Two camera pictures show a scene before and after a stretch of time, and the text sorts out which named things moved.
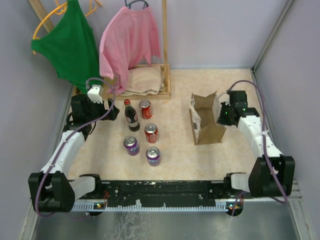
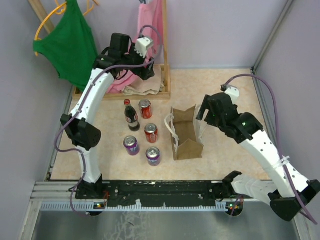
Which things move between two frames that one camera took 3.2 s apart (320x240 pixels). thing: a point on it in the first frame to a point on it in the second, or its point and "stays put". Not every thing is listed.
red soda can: x=146 y=109 stays put
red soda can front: x=151 y=131 stays put
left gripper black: x=112 y=115 to x=143 y=72
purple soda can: x=153 y=155 stays put
